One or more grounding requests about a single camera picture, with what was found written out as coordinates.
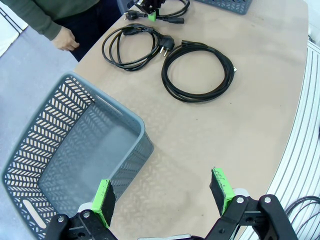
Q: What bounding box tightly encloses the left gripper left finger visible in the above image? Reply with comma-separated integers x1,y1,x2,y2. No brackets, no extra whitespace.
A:
44,178,118,240

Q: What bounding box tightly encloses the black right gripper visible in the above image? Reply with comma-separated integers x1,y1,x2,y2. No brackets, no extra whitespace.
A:
133,0,167,23

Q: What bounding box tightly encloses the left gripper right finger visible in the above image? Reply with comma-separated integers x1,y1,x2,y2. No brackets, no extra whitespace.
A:
204,168,298,240

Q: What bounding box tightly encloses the black power cable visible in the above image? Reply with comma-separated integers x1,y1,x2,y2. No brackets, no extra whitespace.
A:
101,22,176,73
121,0,191,25

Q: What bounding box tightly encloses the black braided USB cable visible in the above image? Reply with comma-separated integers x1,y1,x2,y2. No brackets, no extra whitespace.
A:
161,39,238,103

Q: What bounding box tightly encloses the person's right forearm green sleeve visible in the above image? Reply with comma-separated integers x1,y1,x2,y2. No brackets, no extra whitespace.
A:
9,0,64,42

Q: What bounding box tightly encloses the person's right hand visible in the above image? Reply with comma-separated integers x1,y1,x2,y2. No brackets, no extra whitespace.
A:
53,25,81,52

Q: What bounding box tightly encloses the grey plastic lattice basket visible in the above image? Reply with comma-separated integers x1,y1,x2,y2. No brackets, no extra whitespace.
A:
193,0,254,15
1,71,155,238

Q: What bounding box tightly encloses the person in green sweater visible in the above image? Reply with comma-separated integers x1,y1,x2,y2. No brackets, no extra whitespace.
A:
53,2,126,63

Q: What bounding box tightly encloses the person's green sweater torso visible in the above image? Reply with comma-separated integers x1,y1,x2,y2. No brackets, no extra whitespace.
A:
32,0,102,22

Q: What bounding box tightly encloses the white partition panel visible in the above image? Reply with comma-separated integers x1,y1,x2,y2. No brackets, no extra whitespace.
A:
0,6,29,58

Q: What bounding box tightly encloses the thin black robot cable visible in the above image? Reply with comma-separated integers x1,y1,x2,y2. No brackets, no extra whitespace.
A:
284,195,320,221
292,201,320,236

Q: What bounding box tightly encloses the aluminium profile frame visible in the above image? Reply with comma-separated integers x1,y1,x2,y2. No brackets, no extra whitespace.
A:
234,39,320,240

